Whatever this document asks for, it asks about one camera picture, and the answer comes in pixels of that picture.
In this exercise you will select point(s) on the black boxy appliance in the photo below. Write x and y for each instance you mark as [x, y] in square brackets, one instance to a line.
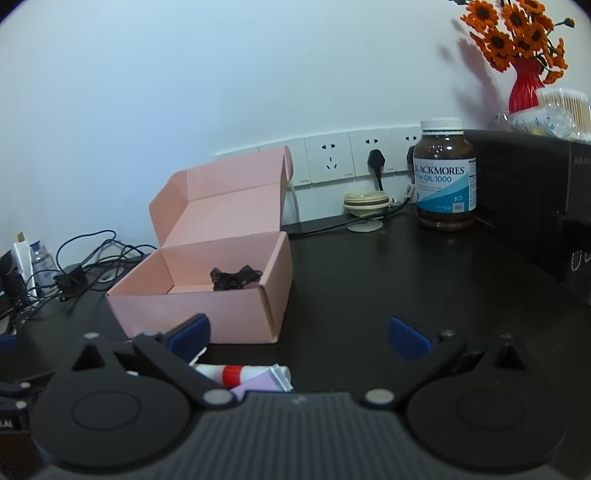
[531, 194]

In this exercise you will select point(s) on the beige round suction holder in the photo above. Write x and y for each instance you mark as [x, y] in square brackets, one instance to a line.
[367, 205]

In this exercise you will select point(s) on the clear plastic bottle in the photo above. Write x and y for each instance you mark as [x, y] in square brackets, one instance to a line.
[44, 267]

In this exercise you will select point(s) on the brown supplement bottle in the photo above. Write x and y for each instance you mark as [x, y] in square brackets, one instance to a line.
[445, 184]

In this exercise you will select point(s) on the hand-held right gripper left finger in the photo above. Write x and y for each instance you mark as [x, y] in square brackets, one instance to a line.
[189, 339]

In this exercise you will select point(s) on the clear cotton swab container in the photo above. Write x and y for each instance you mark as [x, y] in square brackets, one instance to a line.
[570, 110]

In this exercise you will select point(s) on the white data port wall plate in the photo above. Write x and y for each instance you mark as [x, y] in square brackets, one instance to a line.
[298, 157]

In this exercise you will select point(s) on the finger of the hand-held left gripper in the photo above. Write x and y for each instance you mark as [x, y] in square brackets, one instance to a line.
[8, 344]

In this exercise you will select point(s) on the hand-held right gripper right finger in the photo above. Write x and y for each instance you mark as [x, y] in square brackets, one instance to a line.
[408, 339]

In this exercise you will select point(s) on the black power adapter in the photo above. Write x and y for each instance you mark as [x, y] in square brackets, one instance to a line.
[71, 279]

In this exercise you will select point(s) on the white wall socket plate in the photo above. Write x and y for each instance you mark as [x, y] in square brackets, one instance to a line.
[341, 152]
[399, 147]
[360, 161]

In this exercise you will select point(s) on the black box-shaped device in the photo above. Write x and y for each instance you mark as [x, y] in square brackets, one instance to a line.
[9, 281]

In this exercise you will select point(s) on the white tube with red band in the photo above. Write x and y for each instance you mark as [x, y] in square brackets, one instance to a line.
[254, 373]

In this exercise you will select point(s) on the clear plastic wrapped pack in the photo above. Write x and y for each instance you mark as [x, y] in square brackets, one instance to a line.
[531, 121]

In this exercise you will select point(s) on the black wooden desktop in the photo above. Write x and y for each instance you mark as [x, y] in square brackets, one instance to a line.
[369, 286]

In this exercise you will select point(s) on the lilac cream tube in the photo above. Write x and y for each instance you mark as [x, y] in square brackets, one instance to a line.
[258, 385]

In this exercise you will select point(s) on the red vase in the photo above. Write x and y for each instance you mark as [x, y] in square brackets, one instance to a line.
[526, 87]

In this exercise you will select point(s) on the pink cardboard box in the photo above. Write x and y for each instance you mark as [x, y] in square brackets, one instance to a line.
[198, 318]

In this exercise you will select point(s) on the orange artificial flowers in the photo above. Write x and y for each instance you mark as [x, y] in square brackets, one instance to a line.
[512, 32]

